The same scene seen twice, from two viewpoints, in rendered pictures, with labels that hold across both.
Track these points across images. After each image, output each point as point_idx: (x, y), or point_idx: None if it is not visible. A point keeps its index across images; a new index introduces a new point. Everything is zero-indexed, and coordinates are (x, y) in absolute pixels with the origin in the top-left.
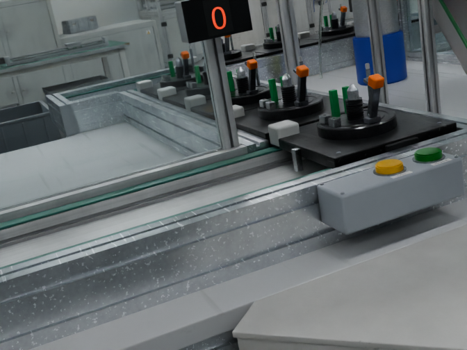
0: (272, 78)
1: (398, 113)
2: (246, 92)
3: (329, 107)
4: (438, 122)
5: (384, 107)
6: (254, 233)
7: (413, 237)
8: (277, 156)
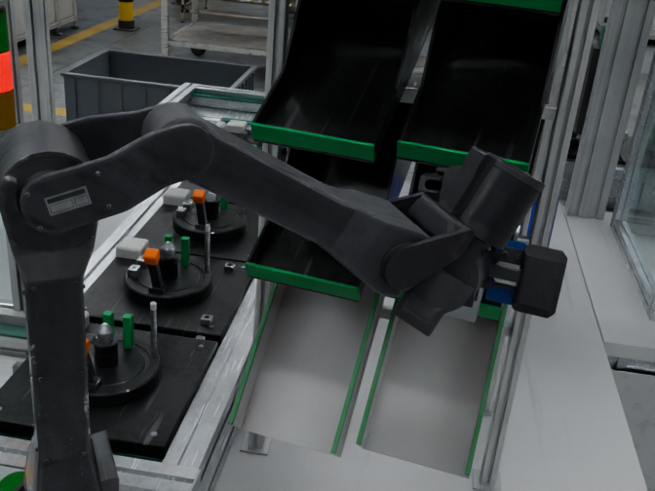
0: (170, 235)
1: (188, 377)
2: (208, 219)
3: (194, 308)
4: (152, 433)
5: (238, 347)
6: None
7: None
8: None
